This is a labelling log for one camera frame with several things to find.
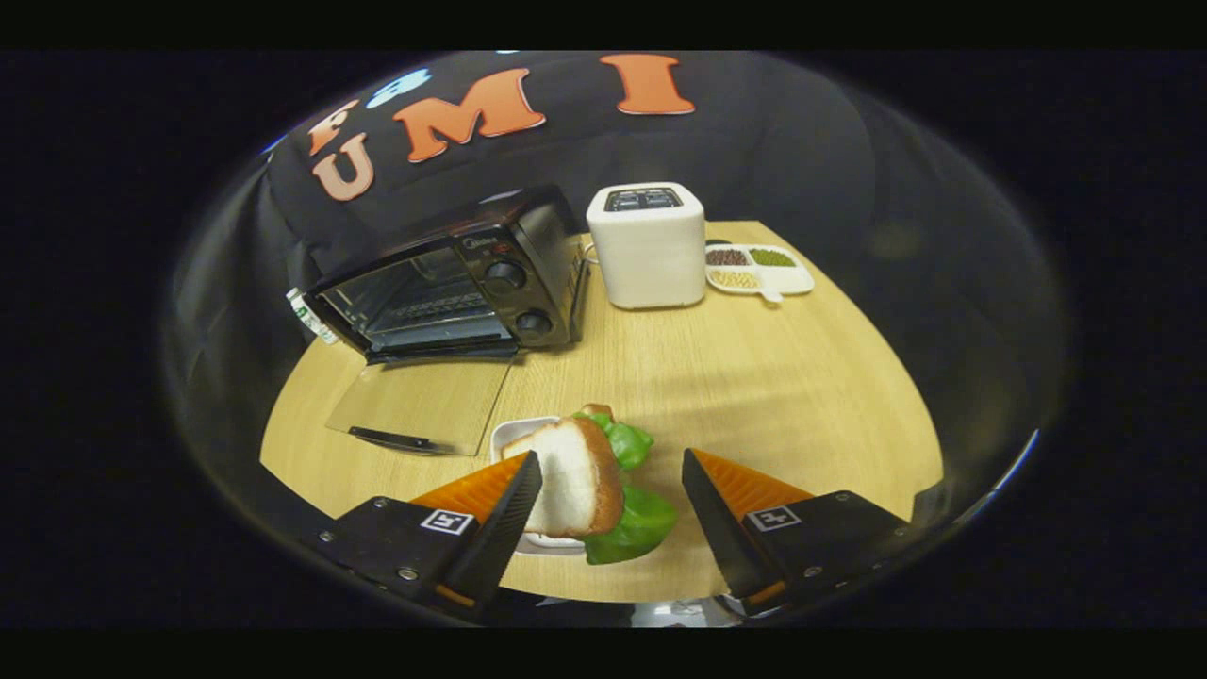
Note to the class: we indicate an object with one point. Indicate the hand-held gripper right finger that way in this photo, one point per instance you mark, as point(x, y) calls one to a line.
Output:
point(721, 528)

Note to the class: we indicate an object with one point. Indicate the green label plastic bottle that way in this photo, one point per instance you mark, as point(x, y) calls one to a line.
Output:
point(311, 316)

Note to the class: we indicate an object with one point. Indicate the white pop-up toaster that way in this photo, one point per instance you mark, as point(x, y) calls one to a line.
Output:
point(651, 259)

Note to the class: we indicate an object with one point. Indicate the white divided bean dish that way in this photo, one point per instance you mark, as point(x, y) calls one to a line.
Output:
point(792, 280)

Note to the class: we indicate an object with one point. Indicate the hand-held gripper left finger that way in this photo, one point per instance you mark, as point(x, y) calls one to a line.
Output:
point(500, 533)

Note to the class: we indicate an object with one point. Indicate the toy sandwich with lettuce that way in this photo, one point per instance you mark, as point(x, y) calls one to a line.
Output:
point(575, 481)

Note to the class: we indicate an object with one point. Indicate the white square plate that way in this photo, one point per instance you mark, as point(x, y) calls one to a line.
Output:
point(509, 434)

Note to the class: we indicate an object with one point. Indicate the black toaster oven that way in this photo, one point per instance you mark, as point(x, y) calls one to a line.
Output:
point(542, 255)

